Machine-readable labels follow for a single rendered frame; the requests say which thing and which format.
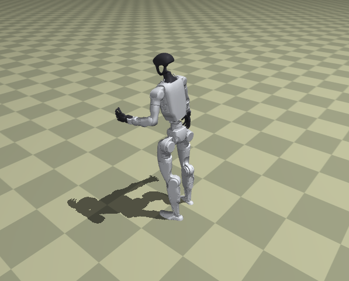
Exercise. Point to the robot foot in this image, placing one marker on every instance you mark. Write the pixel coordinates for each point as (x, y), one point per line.
(170, 216)
(189, 202)

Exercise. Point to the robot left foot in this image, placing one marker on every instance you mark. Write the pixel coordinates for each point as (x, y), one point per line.
(170, 216)

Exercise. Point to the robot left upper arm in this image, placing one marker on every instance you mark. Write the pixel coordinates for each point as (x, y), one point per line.
(156, 95)

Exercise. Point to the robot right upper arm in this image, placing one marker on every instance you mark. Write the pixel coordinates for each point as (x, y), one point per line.
(185, 86)

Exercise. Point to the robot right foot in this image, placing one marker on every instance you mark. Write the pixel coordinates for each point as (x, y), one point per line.
(189, 202)

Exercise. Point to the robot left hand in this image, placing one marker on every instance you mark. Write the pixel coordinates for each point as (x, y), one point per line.
(121, 116)

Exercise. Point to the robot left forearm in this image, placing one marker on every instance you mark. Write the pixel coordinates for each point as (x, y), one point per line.
(144, 121)

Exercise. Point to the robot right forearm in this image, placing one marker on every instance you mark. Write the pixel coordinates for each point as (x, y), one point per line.
(187, 105)

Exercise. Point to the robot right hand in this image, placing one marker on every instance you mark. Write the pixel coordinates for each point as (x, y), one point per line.
(187, 119)

